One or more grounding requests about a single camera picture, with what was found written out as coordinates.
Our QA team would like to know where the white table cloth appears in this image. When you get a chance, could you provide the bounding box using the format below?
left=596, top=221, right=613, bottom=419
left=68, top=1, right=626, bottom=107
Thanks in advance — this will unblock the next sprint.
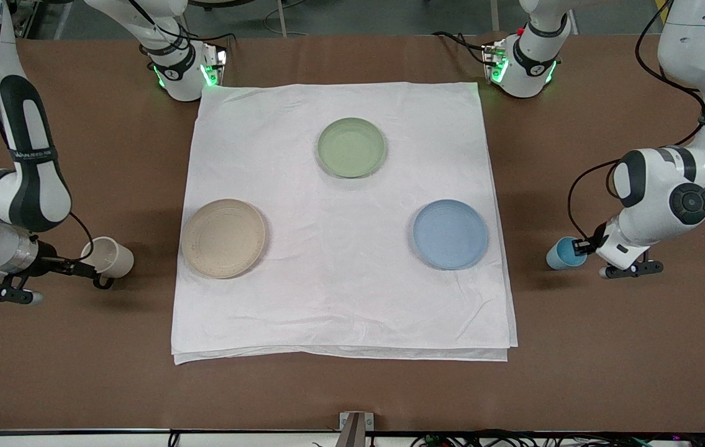
left=171, top=82, right=519, bottom=365

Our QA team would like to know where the white mug with black handle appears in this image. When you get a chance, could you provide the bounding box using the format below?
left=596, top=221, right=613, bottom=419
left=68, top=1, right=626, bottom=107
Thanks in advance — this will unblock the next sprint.
left=81, top=237, right=135, bottom=291

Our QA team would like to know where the black cable at arm base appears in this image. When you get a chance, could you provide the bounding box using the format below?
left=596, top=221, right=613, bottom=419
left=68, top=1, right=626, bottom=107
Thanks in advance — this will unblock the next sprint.
left=125, top=0, right=236, bottom=66
left=432, top=30, right=491, bottom=66

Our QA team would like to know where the blue round plate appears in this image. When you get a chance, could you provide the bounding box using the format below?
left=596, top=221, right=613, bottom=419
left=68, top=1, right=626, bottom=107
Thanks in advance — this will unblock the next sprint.
left=412, top=199, right=489, bottom=271

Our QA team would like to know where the green round plate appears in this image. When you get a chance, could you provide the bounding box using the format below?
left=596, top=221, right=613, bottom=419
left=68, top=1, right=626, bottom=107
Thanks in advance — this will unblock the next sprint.
left=317, top=117, right=386, bottom=179

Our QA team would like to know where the black cable at right arm base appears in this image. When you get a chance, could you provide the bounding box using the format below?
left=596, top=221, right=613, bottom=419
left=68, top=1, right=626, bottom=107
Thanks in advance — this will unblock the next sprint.
left=125, top=0, right=236, bottom=66

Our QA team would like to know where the black cable at left arm base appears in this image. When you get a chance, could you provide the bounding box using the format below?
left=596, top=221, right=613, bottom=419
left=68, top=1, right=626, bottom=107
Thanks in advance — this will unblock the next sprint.
left=432, top=30, right=491, bottom=66

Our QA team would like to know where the black cable bundle under table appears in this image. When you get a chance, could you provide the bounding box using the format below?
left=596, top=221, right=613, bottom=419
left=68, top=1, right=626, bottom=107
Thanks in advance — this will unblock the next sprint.
left=411, top=433, right=705, bottom=447

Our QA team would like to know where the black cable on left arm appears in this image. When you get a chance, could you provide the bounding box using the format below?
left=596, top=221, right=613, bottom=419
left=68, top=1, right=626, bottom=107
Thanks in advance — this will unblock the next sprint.
left=567, top=0, right=705, bottom=244

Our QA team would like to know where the aluminium frame rack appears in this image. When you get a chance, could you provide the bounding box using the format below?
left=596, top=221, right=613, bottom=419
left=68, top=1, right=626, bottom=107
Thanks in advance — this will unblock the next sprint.
left=7, top=0, right=40, bottom=39

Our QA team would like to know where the blue cup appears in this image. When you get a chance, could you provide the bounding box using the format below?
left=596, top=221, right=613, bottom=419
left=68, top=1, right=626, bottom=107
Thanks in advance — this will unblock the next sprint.
left=546, top=237, right=589, bottom=271

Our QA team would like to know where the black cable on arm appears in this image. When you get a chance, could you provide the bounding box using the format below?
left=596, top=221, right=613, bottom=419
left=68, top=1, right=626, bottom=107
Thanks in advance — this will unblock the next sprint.
left=0, top=0, right=96, bottom=264
left=567, top=0, right=705, bottom=244

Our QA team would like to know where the grey metal table edge bracket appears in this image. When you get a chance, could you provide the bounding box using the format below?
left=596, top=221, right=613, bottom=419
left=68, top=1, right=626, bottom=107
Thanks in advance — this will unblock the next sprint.
left=339, top=412, right=375, bottom=447

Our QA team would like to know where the beige grey round plate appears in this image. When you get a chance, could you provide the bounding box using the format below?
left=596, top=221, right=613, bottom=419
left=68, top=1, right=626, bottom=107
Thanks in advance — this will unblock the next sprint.
left=181, top=199, right=266, bottom=279

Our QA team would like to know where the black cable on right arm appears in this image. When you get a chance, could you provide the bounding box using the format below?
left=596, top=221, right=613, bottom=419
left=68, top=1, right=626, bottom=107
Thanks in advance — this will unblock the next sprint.
left=0, top=0, right=96, bottom=264

